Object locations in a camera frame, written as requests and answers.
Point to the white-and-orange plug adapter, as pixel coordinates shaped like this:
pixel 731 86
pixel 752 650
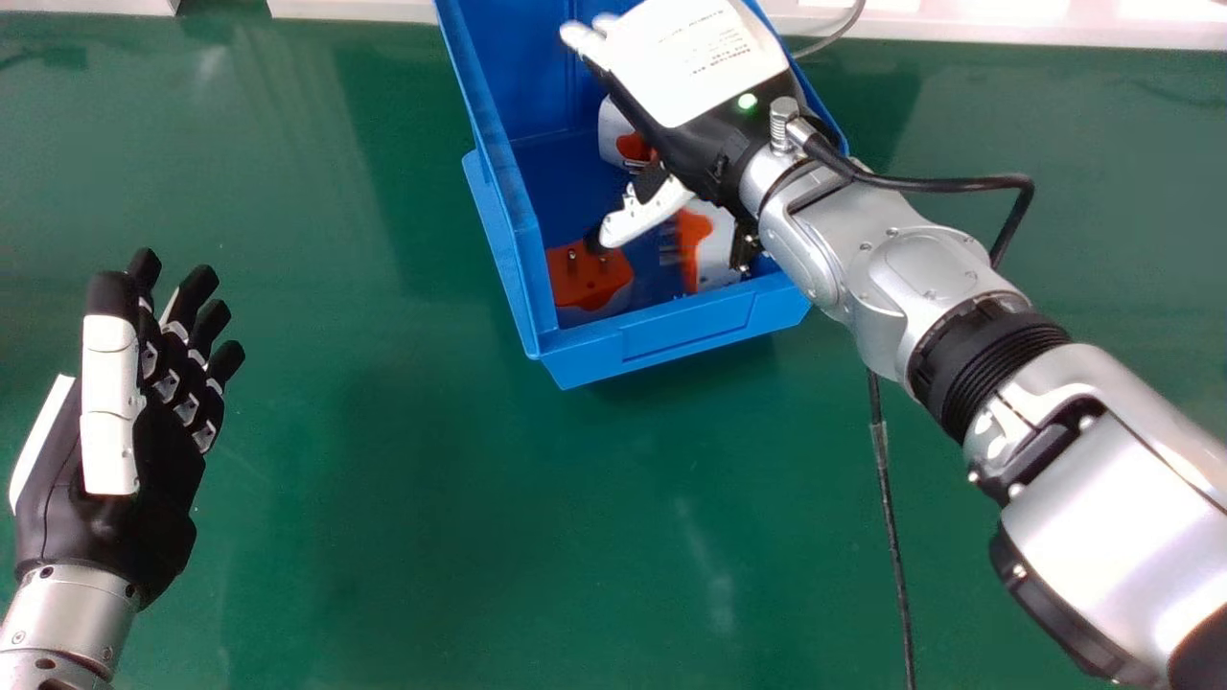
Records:
pixel 705 249
pixel 625 142
pixel 587 276

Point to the blue plastic bin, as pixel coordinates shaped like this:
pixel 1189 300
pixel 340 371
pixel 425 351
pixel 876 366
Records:
pixel 594 240

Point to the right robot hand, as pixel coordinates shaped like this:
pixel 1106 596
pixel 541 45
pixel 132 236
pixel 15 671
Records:
pixel 685 67

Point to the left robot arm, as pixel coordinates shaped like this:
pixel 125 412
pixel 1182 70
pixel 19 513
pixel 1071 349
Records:
pixel 59 628

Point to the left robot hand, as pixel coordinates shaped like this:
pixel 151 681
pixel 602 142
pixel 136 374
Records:
pixel 105 422

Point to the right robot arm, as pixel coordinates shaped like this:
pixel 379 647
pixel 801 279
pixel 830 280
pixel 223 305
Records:
pixel 1007 383

